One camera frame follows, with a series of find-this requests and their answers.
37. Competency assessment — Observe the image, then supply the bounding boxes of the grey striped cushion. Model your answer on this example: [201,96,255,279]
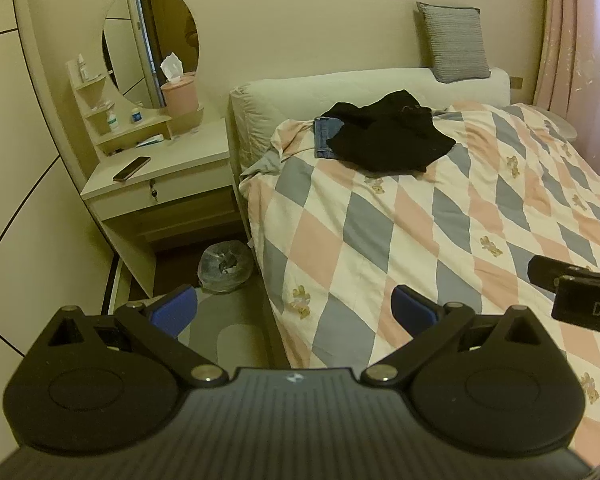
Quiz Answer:
[416,1,491,84]

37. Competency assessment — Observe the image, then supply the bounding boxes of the oval mirror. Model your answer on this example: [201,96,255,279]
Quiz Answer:
[102,0,199,108]

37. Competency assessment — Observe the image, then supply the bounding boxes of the black trousers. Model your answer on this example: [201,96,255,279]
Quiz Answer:
[322,90,456,174]

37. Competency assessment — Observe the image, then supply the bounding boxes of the blue jeans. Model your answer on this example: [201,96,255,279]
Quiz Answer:
[313,117,343,159]

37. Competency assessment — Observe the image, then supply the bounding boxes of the smartphone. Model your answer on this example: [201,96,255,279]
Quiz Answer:
[112,156,151,182]

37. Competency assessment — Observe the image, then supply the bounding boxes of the pink tissue box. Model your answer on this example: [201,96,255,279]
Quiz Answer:
[160,72,199,118]

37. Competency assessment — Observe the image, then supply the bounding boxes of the cream bed headboard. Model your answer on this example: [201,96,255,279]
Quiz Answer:
[226,67,512,180]

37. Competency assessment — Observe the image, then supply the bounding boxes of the trash bin with bag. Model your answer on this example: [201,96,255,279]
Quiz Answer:
[197,240,254,294]

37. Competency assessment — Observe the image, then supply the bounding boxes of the pink curtain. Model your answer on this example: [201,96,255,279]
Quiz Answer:
[533,0,600,175]

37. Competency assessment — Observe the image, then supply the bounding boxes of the cream dressing table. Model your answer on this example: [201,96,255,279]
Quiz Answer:
[66,60,240,296]

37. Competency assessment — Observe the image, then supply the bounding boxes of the white cosmetic bottle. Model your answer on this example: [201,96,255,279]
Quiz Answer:
[78,54,90,82]

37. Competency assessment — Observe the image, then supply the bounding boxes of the checkered bed quilt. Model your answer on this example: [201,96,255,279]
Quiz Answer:
[239,102,600,465]

